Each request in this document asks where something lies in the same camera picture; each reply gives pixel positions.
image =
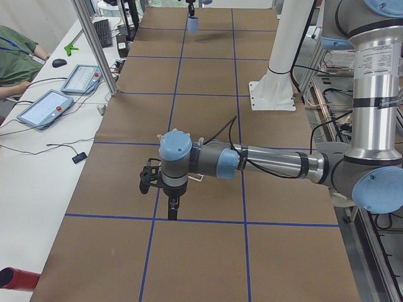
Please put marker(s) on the near blue teach pendant tablet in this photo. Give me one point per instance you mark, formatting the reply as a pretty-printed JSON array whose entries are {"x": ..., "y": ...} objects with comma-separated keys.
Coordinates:
[{"x": 45, "y": 110}]

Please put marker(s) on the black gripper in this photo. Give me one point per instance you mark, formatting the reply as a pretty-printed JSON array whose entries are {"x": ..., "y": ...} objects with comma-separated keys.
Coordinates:
[{"x": 174, "y": 192}]

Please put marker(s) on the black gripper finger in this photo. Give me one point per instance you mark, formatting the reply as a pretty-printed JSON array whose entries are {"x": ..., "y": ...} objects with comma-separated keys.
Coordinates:
[{"x": 191, "y": 8}]

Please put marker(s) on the far blue teach pendant tablet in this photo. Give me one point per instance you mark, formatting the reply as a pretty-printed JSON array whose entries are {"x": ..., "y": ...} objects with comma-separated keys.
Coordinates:
[{"x": 84, "y": 79}]

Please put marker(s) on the black computer mouse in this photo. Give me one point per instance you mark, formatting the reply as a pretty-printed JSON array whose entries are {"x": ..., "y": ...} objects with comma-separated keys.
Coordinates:
[{"x": 58, "y": 63}]

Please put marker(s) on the red cylinder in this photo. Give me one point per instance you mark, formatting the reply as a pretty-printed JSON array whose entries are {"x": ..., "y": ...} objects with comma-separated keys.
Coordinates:
[{"x": 17, "y": 279}]

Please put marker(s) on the blue teach pendant tablet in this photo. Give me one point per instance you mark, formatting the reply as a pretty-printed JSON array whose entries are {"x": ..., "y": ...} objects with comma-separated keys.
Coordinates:
[
  {"x": 45, "y": 110},
  {"x": 84, "y": 79}
]

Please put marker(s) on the black keyboard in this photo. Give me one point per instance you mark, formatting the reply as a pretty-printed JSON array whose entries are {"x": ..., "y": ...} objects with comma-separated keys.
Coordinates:
[{"x": 103, "y": 31}]

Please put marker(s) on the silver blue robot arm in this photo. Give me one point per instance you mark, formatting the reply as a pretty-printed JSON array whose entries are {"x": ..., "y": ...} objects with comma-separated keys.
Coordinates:
[{"x": 368, "y": 170}]

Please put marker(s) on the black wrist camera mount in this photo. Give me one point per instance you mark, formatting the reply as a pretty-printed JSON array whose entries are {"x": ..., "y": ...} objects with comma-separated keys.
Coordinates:
[{"x": 150, "y": 175}]

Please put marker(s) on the aluminium frame post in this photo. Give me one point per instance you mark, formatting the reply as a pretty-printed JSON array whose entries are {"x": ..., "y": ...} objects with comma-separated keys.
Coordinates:
[{"x": 95, "y": 46}]

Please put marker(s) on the person in green shirt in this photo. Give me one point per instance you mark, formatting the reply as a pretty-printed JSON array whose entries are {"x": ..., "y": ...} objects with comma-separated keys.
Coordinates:
[{"x": 21, "y": 61}]

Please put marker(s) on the brown paper table cover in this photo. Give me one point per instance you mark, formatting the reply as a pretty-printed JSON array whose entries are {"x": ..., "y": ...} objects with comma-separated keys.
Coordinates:
[{"x": 255, "y": 237}]

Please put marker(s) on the light blue plastic cup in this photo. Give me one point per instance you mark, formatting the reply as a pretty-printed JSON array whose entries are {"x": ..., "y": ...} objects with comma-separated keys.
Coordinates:
[{"x": 192, "y": 24}]

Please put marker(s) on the small black sensor puck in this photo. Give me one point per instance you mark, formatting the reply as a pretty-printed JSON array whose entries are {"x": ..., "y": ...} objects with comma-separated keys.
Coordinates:
[{"x": 79, "y": 157}]

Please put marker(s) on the green plastic clamp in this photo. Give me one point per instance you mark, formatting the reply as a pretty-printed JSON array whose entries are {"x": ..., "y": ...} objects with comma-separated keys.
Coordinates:
[{"x": 69, "y": 49}]

